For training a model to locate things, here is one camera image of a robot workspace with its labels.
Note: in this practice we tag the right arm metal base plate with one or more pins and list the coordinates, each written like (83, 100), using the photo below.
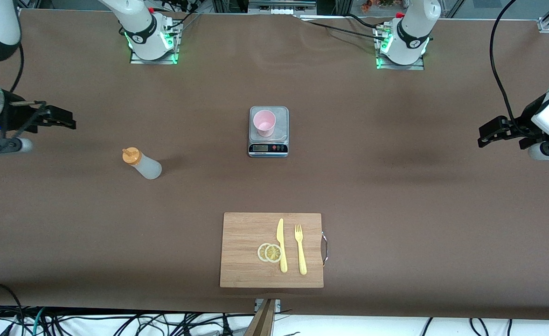
(162, 60)

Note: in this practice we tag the yellow plastic fork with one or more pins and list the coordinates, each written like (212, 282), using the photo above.
(302, 261)

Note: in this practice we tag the wooden beam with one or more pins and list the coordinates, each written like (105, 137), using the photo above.
(262, 322)

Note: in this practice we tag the lemon slice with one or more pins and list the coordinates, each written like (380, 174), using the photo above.
(273, 253)
(260, 252)

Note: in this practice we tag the grey power strip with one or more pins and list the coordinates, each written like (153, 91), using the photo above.
(281, 8)

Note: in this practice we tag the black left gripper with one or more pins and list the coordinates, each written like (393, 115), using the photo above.
(522, 122)

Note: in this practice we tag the metal bracket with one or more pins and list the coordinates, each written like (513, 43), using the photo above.
(278, 305)

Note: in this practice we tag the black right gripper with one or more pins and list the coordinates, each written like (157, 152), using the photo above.
(13, 117)

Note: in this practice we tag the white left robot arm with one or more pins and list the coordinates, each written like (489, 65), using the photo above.
(409, 42)

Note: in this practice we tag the brown table cover sheet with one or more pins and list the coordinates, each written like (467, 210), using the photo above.
(395, 196)

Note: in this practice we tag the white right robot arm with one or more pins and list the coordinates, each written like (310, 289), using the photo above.
(139, 32)

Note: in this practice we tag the pink plastic cup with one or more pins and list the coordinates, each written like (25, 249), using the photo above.
(265, 122)

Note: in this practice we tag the yellow plastic knife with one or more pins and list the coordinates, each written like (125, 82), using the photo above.
(283, 261)

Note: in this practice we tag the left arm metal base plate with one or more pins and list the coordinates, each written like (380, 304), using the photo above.
(416, 66)

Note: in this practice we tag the silver digital kitchen scale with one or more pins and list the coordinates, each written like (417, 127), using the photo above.
(281, 116)

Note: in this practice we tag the wooden cutting board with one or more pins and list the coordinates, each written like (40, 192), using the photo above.
(241, 252)

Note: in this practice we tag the white squeeze bottle orange cap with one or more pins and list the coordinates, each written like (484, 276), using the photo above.
(148, 168)

